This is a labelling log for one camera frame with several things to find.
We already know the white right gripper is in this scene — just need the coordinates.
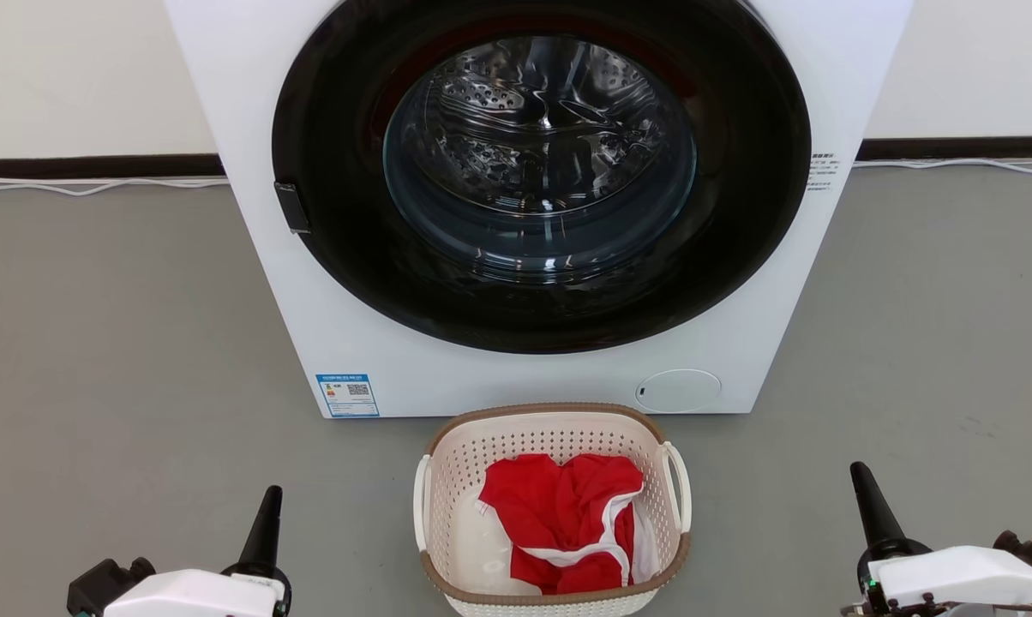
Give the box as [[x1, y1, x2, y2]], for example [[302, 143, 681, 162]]
[[850, 461, 1032, 617]]

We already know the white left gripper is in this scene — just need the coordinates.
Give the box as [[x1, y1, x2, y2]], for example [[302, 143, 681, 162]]
[[105, 486, 292, 617]]

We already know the white perforated laundry basket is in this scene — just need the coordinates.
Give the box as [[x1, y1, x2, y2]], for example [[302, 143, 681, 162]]
[[413, 403, 693, 617]]

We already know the blue energy label sticker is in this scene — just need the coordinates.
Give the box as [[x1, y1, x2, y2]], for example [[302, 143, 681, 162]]
[[316, 374, 380, 418]]

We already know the round white filter cover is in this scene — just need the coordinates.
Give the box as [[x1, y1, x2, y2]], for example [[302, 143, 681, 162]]
[[636, 369, 723, 413]]

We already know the white front-load washing machine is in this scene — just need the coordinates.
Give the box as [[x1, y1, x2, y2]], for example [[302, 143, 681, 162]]
[[163, 0, 915, 419]]

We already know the red garment with white trim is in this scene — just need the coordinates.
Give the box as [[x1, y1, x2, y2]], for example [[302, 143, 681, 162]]
[[478, 453, 645, 596]]

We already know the round black glass washer door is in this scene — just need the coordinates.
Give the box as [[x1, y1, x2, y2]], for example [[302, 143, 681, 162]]
[[272, 0, 813, 355]]

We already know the dark washer door handle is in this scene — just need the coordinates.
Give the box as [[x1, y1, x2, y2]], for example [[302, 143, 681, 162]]
[[274, 180, 311, 234]]

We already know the white floor cable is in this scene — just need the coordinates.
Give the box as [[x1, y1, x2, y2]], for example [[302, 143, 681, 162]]
[[0, 175, 230, 197], [855, 157, 1032, 176]]

